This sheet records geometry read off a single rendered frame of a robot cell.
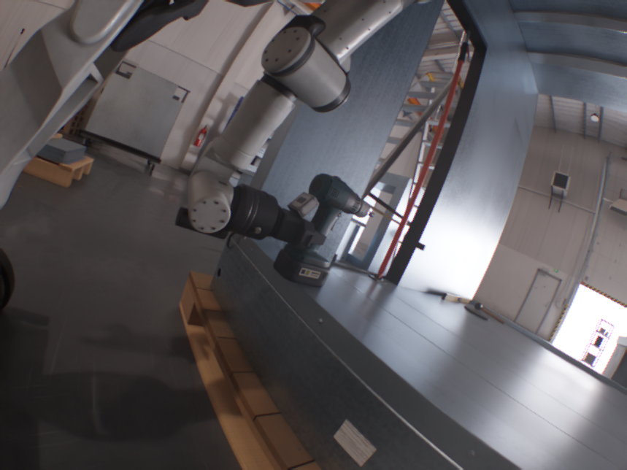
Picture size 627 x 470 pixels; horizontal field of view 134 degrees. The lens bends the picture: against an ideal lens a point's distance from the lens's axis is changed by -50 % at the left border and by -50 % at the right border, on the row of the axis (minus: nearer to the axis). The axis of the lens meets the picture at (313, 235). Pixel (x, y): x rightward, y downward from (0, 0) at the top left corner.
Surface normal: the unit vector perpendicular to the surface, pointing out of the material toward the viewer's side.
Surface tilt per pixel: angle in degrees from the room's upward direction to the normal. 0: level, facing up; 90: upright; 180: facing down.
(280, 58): 91
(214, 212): 106
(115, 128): 78
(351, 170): 90
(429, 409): 90
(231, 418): 0
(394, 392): 90
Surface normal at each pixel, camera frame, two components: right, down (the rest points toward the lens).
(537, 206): -0.73, -0.26
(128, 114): 0.66, 0.16
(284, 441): 0.42, -0.90
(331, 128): 0.54, 0.34
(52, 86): 0.22, 0.55
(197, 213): 0.40, 0.58
